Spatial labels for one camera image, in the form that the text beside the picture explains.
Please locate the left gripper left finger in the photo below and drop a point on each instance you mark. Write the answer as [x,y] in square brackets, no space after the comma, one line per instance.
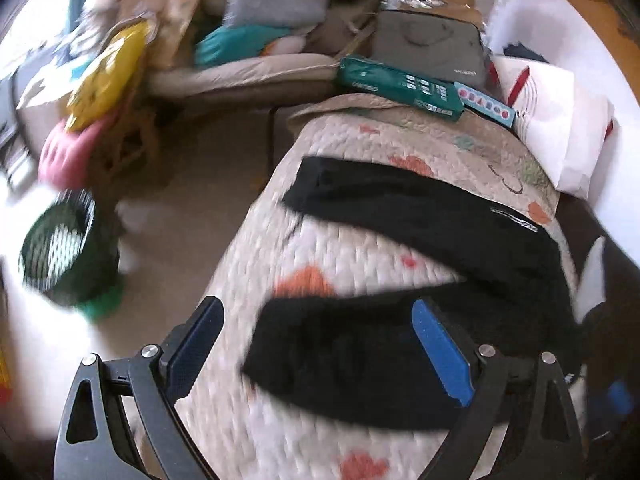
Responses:
[95,440]

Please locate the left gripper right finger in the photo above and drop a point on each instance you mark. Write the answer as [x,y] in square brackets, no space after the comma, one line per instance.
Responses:
[542,438]

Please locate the black pants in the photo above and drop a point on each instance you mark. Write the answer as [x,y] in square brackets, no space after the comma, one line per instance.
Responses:
[354,356]

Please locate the white sock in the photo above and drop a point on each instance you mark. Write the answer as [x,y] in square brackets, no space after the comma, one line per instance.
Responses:
[591,287]

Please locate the green mesh waste basket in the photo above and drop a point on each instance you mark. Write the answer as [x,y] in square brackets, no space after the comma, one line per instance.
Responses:
[70,255]

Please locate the heart patterned quilt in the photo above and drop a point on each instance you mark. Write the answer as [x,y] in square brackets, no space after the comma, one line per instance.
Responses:
[246,433]

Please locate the pink round cushion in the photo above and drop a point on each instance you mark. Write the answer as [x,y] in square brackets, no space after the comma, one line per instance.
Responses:
[65,155]

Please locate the wooden chair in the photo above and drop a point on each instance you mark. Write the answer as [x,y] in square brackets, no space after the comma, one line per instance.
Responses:
[127,151]

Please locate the light blue shapes box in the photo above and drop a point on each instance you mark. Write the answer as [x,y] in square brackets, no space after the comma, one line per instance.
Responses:
[485,105]

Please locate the yellow plastic bag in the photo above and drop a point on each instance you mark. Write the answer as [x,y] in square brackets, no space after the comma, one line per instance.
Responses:
[106,77]

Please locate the green long box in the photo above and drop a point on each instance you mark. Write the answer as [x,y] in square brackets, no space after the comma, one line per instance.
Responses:
[431,95]

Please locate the grey laptop bag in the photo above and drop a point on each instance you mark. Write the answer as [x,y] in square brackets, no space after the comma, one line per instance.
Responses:
[430,45]

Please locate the beige cushion pad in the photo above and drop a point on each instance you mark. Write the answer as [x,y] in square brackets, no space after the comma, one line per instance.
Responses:
[245,74]

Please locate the teal folded cloth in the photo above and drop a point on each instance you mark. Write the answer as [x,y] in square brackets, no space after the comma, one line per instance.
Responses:
[228,44]

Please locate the brown paper bag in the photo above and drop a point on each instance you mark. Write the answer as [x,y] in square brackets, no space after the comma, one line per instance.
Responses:
[173,18]

